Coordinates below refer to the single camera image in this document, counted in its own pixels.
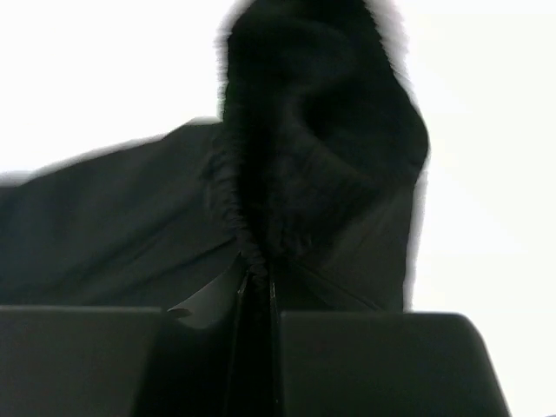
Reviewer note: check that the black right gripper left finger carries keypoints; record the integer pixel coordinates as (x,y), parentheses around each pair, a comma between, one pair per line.
(100,361)

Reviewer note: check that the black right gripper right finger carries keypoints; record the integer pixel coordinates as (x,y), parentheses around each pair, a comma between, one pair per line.
(330,363)

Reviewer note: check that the black trousers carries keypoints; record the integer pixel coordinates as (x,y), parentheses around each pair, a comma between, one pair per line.
(314,165)

